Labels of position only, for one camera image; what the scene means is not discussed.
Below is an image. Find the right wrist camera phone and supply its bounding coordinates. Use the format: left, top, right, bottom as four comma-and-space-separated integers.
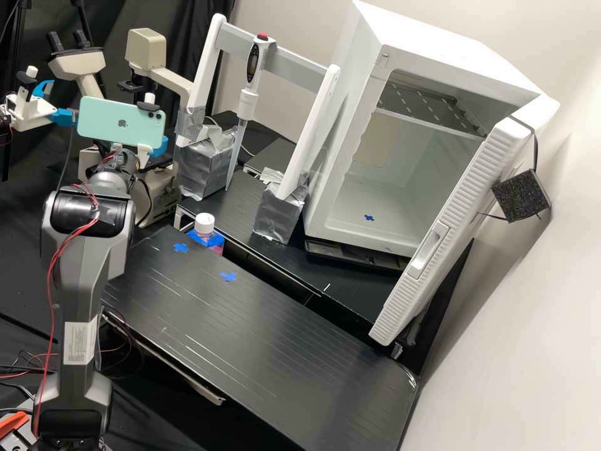
76, 91, 168, 156

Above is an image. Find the incubator door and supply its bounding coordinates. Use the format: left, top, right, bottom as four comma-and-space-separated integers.
368, 93, 562, 348

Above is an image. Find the black cable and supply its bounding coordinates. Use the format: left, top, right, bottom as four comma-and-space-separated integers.
58, 133, 79, 192

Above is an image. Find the white incubator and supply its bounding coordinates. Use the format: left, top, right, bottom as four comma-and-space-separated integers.
302, 0, 543, 260

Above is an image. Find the cream microscope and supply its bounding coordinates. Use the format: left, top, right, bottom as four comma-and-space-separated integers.
46, 29, 194, 229

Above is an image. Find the pipette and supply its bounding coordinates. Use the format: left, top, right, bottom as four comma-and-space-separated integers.
225, 33, 277, 192

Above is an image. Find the blue bottle holder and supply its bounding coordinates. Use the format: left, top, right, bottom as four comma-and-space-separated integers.
186, 229, 226, 251

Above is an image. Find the black tray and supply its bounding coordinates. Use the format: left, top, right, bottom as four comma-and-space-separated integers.
304, 238, 410, 274

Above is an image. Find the white pipette stand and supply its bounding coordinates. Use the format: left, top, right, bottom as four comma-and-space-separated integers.
174, 13, 342, 246

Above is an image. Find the small bottle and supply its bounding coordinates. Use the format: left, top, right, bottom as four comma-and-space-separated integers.
193, 212, 226, 256

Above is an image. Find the left phone holder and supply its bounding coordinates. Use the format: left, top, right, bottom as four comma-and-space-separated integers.
16, 65, 39, 105

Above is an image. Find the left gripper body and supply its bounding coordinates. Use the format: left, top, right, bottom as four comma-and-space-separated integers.
8, 91, 59, 132

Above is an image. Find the black platform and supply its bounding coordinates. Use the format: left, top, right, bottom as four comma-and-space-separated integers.
243, 138, 302, 183
100, 224, 419, 451
174, 168, 401, 332

